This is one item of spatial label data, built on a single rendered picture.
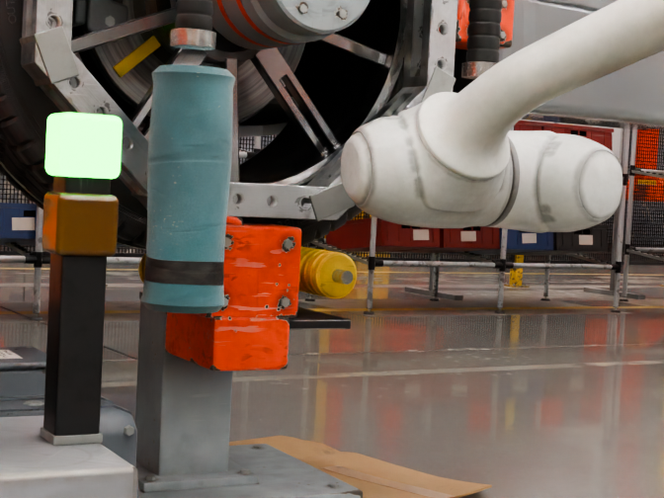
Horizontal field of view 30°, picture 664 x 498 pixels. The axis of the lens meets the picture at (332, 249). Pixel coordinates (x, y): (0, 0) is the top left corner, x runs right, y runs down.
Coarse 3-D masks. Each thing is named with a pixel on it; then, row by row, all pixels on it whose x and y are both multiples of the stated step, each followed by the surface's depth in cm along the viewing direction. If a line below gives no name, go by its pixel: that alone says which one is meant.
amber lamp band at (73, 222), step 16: (48, 192) 80; (48, 208) 79; (64, 208) 77; (80, 208) 78; (96, 208) 78; (112, 208) 78; (48, 224) 79; (64, 224) 77; (80, 224) 78; (96, 224) 78; (112, 224) 79; (48, 240) 79; (64, 240) 77; (80, 240) 78; (96, 240) 78; (112, 240) 79; (80, 256) 78; (96, 256) 79
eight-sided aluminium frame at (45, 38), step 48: (48, 0) 134; (432, 0) 156; (48, 48) 134; (432, 48) 157; (48, 96) 140; (96, 96) 137; (144, 144) 140; (144, 192) 141; (240, 192) 146; (288, 192) 149; (336, 192) 152
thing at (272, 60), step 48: (384, 0) 168; (240, 48) 160; (336, 48) 163; (384, 48) 167; (144, 96) 152; (288, 96) 159; (336, 96) 175; (384, 96) 164; (288, 144) 176; (336, 144) 163
